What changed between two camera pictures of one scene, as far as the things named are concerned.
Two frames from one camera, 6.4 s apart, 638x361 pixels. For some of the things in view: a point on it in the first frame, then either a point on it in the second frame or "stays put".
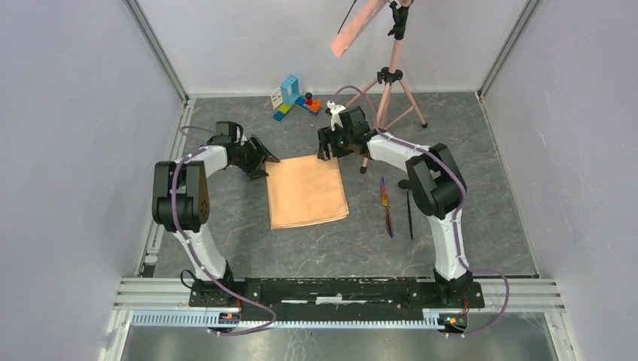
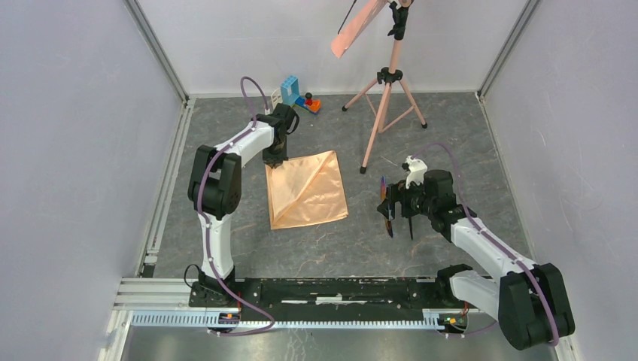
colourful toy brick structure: (288, 95) stays put
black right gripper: (326, 136) to (398, 191)
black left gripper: (259, 156) to (271, 159)
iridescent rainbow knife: (386, 205) stays put
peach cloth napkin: (305, 190) stays put
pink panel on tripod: (357, 25) stays put
